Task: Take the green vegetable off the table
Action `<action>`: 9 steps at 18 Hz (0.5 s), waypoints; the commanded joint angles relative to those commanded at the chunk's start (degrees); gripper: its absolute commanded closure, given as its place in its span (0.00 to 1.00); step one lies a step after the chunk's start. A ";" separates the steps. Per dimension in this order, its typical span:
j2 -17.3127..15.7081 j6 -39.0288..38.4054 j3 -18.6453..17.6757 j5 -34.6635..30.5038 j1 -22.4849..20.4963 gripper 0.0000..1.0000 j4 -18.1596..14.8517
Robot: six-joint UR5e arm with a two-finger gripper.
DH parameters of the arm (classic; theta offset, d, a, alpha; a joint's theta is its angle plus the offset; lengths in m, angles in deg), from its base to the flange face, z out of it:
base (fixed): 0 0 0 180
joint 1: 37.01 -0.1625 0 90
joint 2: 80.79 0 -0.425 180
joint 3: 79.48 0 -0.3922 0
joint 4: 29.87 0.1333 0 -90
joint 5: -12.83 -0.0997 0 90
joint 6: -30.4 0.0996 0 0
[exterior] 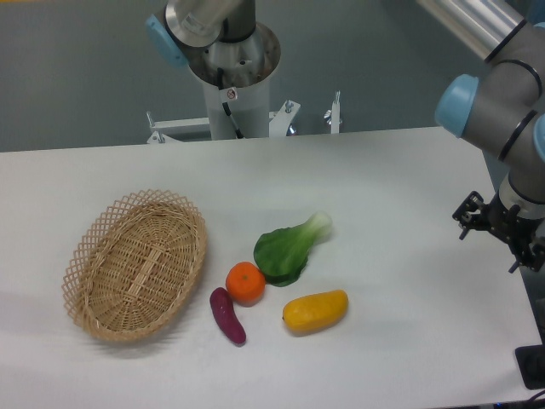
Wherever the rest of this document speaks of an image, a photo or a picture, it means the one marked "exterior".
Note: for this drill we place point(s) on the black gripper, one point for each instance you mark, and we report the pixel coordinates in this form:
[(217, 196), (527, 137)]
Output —
[(513, 225)]

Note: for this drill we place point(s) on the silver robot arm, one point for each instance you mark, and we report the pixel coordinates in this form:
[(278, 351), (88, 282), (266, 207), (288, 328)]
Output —
[(233, 57)]

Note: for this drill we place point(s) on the green bok choy vegetable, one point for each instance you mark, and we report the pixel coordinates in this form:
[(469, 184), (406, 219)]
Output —
[(282, 254)]

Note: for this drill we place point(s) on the black box at table edge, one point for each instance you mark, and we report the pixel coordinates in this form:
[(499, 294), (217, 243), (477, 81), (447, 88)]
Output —
[(530, 360)]

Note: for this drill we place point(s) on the yellow mango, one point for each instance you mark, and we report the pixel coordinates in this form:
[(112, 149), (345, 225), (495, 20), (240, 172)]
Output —
[(315, 312)]

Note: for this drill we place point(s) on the orange tangerine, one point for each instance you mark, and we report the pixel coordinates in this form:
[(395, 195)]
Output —
[(245, 283)]

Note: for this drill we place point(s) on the purple sweet potato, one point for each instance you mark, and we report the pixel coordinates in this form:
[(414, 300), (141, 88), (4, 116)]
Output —
[(225, 317)]

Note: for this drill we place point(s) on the woven wicker basket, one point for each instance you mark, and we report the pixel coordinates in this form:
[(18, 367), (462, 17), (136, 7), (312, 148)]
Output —
[(136, 266)]

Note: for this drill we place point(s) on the white bracket clamp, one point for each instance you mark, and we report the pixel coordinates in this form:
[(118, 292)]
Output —
[(333, 116)]

